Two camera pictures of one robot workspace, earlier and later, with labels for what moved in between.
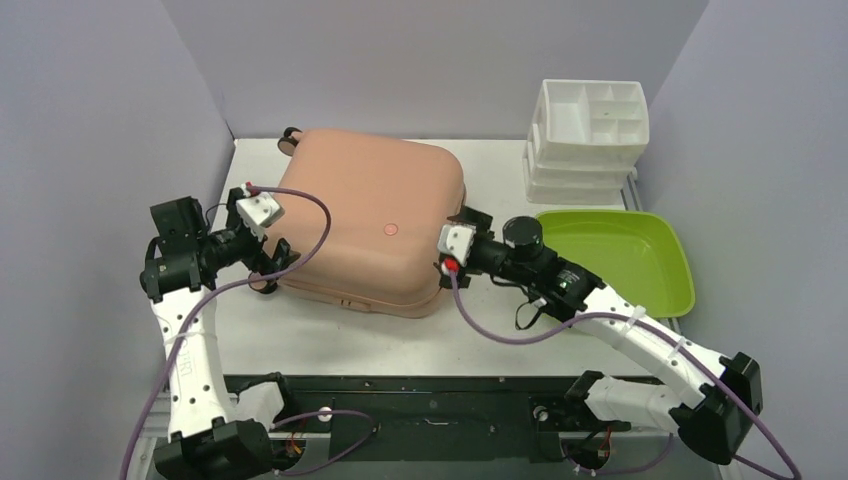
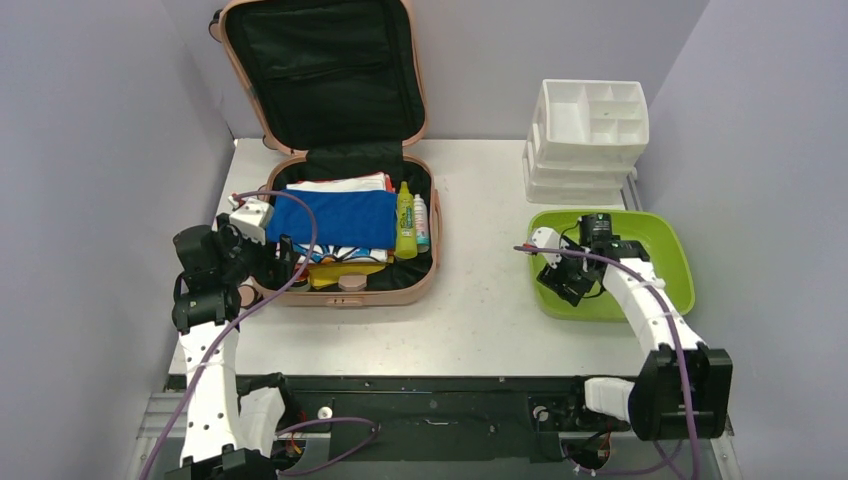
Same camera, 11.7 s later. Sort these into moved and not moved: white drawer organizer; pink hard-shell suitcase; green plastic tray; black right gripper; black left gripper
Moved: pink hard-shell suitcase; black right gripper
Not moved: green plastic tray; black left gripper; white drawer organizer
